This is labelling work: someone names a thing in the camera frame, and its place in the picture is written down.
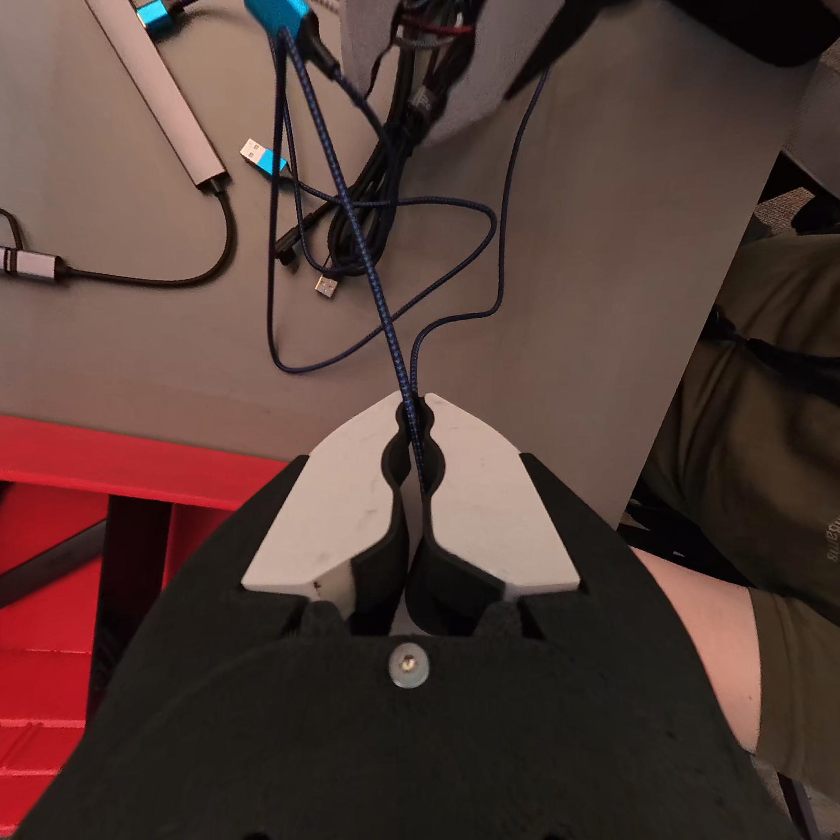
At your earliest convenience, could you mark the black strap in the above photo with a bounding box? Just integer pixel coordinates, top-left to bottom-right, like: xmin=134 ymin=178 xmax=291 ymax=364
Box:
xmin=702 ymin=305 xmax=840 ymax=398

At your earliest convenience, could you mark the blue braided cable blue plug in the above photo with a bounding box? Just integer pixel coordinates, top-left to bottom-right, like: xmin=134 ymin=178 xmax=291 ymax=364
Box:
xmin=239 ymin=36 xmax=497 ymax=375

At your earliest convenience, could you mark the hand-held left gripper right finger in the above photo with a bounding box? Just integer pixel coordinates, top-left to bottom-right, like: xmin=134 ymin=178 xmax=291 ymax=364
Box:
xmin=406 ymin=392 xmax=582 ymax=636

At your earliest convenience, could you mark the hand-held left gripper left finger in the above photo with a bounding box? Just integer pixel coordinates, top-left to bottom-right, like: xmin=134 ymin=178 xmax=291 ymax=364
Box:
xmin=241 ymin=392 xmax=416 ymax=635

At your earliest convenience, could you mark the black hub cable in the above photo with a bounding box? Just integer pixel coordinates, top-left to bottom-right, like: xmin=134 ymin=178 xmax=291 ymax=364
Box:
xmin=62 ymin=185 xmax=237 ymax=287

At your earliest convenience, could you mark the person's left forearm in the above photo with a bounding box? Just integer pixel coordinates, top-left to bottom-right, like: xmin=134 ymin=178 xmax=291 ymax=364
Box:
xmin=629 ymin=545 xmax=763 ymax=756

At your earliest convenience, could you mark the silver usb hub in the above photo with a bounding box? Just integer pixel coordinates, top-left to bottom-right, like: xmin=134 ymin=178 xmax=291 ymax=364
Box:
xmin=85 ymin=0 xmax=231 ymax=193

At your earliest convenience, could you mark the large blue usb plug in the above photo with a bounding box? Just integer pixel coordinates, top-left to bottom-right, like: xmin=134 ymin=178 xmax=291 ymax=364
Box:
xmin=244 ymin=0 xmax=345 ymax=80

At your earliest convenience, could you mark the red shelf unit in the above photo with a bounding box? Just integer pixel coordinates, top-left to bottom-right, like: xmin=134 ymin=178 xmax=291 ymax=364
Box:
xmin=0 ymin=413 xmax=296 ymax=840

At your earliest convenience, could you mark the black cable bundle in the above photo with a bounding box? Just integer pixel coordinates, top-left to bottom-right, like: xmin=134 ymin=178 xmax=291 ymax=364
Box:
xmin=325 ymin=0 xmax=480 ymax=271

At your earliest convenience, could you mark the silver cable plug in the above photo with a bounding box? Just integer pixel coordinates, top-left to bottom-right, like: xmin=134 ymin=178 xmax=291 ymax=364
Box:
xmin=0 ymin=245 xmax=70 ymax=284

